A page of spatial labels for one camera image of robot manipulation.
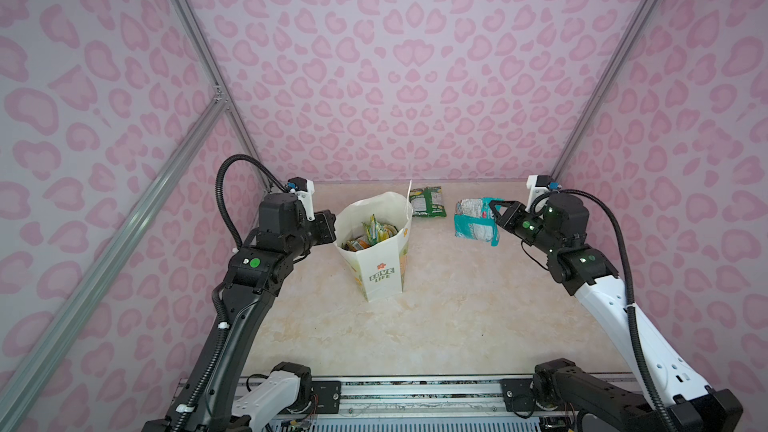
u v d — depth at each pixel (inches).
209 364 14.9
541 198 23.7
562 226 20.8
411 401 28.9
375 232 32.3
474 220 29.7
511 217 24.6
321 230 23.6
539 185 25.5
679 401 14.7
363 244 34.6
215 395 14.8
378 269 31.3
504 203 27.0
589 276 19.4
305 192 24.1
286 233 19.8
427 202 43.3
